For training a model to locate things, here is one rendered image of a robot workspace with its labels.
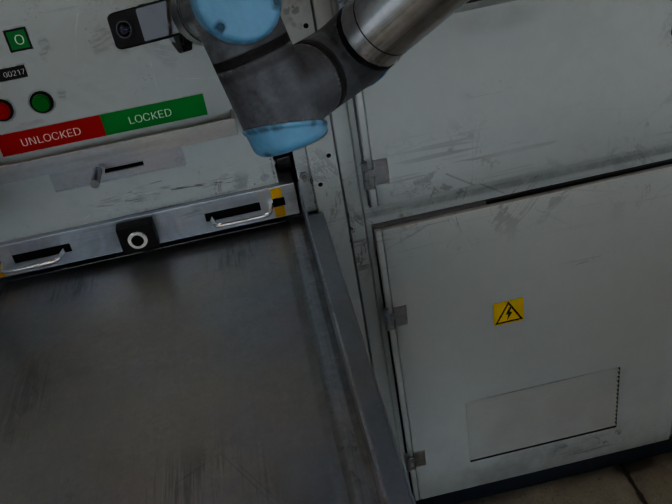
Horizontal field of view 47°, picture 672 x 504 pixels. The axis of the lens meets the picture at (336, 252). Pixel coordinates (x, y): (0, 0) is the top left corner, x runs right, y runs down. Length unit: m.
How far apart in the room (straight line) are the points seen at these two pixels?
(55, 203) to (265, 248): 0.35
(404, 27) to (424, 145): 0.46
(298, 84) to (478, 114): 0.52
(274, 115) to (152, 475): 0.44
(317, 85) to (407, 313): 0.69
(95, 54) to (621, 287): 1.06
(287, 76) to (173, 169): 0.47
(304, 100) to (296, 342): 0.36
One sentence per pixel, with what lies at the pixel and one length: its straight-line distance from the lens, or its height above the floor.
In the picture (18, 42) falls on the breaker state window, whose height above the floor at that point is 1.23.
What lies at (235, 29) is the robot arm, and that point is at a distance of 0.82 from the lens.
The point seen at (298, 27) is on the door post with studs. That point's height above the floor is 1.17.
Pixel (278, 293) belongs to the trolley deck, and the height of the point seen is 0.85.
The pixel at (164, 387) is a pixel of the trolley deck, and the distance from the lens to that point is 1.05.
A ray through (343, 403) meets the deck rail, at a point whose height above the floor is 0.85.
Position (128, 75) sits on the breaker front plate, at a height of 1.15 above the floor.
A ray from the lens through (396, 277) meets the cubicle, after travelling 1.42.
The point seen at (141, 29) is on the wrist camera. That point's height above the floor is 1.26.
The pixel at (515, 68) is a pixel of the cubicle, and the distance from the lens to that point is 1.30.
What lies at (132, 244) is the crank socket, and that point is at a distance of 1.30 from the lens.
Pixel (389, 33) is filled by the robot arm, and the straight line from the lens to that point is 0.88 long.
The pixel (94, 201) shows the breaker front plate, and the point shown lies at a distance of 1.31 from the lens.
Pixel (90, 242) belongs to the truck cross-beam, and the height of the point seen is 0.90.
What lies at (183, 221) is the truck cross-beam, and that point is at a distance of 1.30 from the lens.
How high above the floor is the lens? 1.51
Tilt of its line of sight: 33 degrees down
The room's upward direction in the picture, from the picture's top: 10 degrees counter-clockwise
